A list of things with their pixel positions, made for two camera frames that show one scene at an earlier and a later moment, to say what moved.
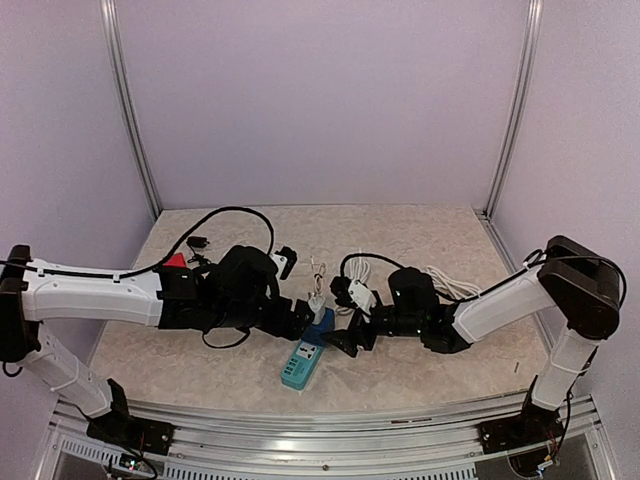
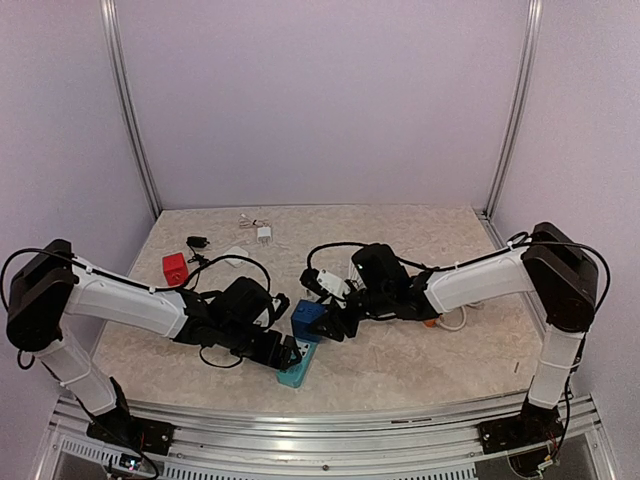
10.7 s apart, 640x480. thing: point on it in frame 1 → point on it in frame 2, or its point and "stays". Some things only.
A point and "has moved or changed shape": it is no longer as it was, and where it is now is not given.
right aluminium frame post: [536, 12] stays
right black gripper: [349, 344] → [334, 321]
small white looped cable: [318, 276] has moved or changed shape
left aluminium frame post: [111, 21] stays
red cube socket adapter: [176, 261] stays
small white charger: [317, 303] → [264, 231]
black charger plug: [197, 241] stays
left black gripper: [297, 325] → [281, 360]
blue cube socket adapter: [314, 332] has moved or changed shape
